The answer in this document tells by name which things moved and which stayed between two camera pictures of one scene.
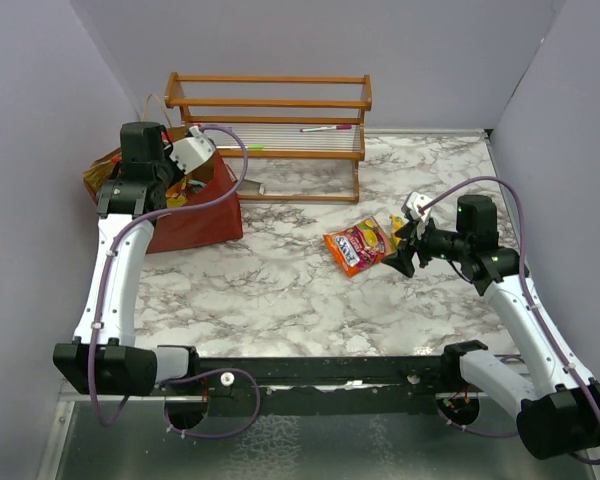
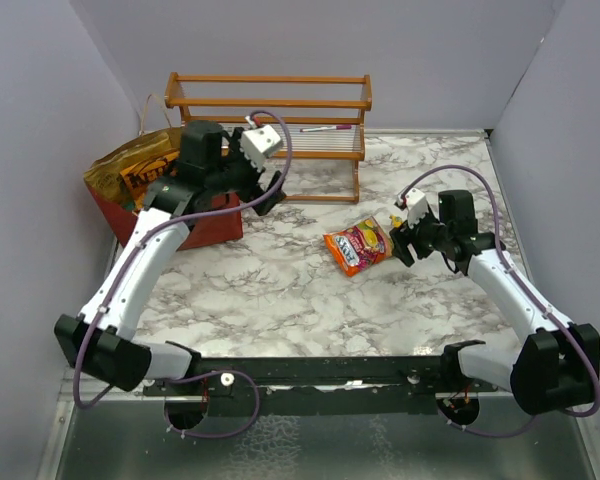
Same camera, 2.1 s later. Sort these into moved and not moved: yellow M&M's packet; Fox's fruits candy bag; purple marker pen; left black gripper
Moved: left black gripper
Not moved: Fox's fruits candy bag; purple marker pen; yellow M&M's packet
